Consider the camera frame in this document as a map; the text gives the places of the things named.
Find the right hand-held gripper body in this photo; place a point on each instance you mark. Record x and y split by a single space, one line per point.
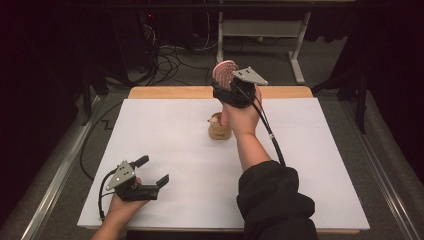
241 93

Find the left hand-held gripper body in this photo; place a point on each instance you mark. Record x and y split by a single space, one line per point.
128 188

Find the pink hairbrush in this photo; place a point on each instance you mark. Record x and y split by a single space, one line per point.
225 73

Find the wooden holder cup with figurine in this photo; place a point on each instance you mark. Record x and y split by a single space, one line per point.
218 133

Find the person's left hand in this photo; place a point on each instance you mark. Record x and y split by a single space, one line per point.
123 205

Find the person's right hand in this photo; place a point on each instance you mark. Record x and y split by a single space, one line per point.
245 120

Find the white board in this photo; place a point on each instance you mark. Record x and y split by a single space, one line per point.
173 156

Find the wooden table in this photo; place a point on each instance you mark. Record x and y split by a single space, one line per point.
173 92

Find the black stand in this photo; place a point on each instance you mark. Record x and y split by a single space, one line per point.
88 96
361 100

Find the dark computer tower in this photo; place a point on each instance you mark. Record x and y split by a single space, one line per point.
136 40

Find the white metal desk frame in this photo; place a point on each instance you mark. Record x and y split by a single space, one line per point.
263 28

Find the metal floor rail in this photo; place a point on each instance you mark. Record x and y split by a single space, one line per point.
383 173
56 180

